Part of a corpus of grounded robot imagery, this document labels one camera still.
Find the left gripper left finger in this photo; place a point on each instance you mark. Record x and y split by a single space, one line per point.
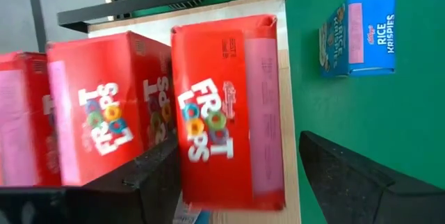
146 189

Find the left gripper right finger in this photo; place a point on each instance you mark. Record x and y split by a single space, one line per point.
347 189

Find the blue Rice Krispies cereal box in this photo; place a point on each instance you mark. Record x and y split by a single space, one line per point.
375 53
187 213

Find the red Froot Loops cereal box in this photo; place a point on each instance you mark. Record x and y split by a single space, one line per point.
21 112
104 64
215 60

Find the green table mat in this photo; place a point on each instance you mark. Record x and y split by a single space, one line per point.
382 112

